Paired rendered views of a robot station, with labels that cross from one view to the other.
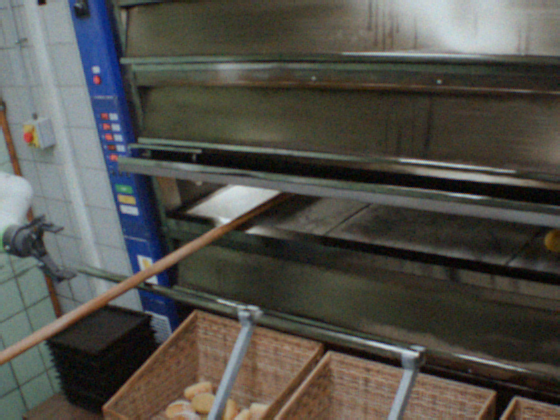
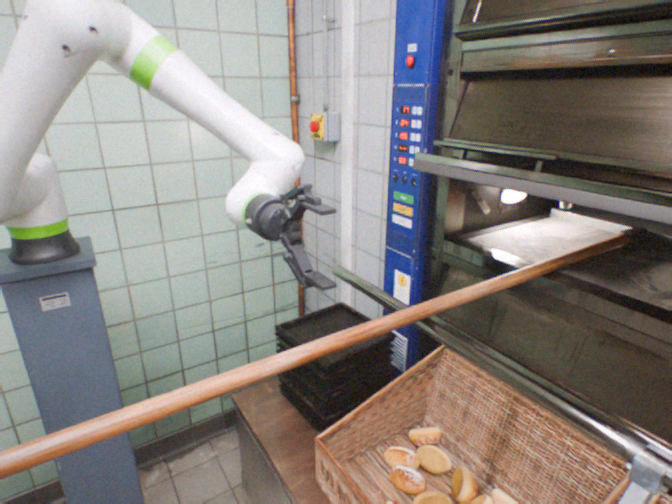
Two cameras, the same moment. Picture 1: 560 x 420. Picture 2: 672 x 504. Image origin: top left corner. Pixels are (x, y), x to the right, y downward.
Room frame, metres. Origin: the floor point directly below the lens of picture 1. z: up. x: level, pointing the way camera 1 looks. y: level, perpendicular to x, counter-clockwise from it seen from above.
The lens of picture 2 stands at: (1.40, 0.41, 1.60)
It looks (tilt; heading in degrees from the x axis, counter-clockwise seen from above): 21 degrees down; 13
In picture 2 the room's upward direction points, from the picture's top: straight up
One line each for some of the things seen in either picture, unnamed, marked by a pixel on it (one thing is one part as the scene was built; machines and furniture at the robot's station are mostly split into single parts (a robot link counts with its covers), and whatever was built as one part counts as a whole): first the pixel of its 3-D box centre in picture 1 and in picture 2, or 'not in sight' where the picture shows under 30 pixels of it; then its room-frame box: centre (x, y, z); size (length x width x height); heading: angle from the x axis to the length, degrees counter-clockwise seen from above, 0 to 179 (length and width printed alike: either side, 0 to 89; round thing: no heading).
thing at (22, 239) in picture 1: (33, 244); (285, 226); (2.18, 0.69, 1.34); 0.09 x 0.07 x 0.08; 45
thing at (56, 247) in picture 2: not in sight; (43, 236); (2.27, 1.39, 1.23); 0.26 x 0.15 x 0.06; 44
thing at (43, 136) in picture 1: (38, 133); (325, 126); (3.02, 0.83, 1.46); 0.10 x 0.07 x 0.10; 46
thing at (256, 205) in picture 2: (21, 240); (271, 217); (2.23, 0.74, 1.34); 0.12 x 0.06 x 0.09; 135
